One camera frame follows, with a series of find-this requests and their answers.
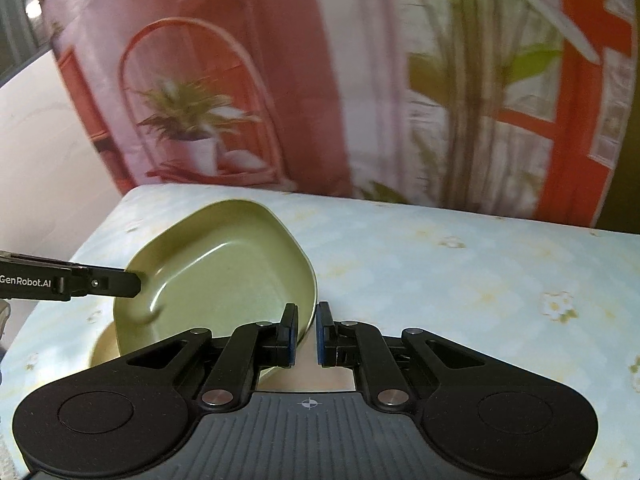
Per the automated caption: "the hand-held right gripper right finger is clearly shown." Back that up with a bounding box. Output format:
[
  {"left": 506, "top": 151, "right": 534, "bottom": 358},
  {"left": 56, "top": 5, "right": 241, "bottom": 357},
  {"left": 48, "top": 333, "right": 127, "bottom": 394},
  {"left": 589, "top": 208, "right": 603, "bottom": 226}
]
[{"left": 316, "top": 301, "right": 486, "bottom": 411}]

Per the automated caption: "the printed wall tapestry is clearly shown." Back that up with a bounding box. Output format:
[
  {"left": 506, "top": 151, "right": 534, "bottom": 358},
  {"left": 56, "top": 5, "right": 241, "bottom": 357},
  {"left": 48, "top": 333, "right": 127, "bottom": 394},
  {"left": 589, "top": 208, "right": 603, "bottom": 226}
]
[{"left": 39, "top": 0, "right": 635, "bottom": 228}]

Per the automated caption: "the pink plate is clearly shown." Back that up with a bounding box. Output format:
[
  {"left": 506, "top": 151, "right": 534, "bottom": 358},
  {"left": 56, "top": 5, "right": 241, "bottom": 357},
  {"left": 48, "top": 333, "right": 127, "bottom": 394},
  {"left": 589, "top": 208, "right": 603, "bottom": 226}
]
[{"left": 257, "top": 330, "right": 357, "bottom": 393}]

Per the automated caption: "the floral tablecloth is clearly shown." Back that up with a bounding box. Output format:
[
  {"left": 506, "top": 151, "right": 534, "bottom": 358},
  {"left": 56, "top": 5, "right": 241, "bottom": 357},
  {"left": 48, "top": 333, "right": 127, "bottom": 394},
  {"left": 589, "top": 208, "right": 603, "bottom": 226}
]
[{"left": 0, "top": 184, "right": 640, "bottom": 480}]

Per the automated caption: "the green square plate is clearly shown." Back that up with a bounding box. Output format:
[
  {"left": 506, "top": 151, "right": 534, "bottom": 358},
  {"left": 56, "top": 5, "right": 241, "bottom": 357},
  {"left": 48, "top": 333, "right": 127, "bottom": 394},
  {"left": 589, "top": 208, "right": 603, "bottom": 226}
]
[
  {"left": 113, "top": 199, "right": 319, "bottom": 378},
  {"left": 89, "top": 322, "right": 122, "bottom": 368}
]

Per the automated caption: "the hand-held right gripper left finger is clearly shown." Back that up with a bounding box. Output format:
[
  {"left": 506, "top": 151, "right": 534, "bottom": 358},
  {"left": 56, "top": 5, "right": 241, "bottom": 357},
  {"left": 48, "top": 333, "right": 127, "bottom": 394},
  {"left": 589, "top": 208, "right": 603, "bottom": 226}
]
[{"left": 124, "top": 302, "right": 301, "bottom": 412}]

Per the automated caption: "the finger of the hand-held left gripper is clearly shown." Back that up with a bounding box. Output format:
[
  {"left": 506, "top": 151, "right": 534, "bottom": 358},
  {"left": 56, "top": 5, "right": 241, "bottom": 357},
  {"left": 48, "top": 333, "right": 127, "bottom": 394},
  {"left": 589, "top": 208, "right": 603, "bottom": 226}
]
[{"left": 69, "top": 266, "right": 142, "bottom": 302}]

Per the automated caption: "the window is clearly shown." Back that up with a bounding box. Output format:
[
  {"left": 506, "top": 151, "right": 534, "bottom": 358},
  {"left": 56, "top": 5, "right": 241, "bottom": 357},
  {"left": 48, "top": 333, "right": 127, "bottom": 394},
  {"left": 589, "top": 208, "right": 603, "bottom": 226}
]
[{"left": 0, "top": 0, "right": 53, "bottom": 81}]

